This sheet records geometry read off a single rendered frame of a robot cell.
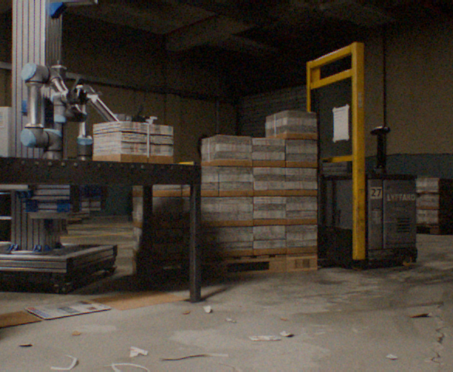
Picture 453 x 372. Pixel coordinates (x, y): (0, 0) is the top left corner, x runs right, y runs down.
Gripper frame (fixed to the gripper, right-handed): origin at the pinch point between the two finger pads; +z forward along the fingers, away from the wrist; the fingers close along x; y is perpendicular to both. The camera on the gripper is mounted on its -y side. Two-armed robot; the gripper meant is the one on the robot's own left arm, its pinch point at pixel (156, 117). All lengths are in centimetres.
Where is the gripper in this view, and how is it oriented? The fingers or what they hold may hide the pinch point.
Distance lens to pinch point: 429.2
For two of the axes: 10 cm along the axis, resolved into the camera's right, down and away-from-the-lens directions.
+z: 9.7, 0.1, 2.6
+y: -0.4, 9.9, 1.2
